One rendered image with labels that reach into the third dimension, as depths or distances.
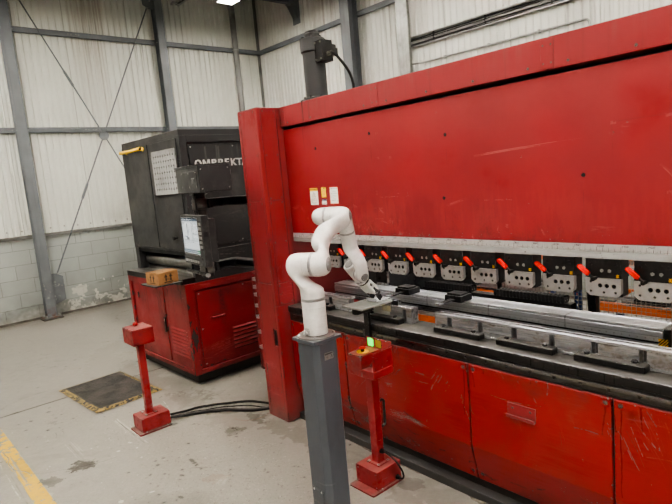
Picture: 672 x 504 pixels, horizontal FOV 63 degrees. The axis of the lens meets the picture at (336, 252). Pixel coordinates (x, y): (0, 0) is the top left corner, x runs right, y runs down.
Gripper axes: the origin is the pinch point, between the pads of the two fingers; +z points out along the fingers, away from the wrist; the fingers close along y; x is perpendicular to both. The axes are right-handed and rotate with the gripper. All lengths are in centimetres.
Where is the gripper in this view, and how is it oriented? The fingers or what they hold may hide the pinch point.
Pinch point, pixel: (376, 296)
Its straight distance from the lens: 342.9
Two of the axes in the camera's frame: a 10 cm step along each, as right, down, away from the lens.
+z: 5.5, 6.6, 5.2
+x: -5.2, 7.5, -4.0
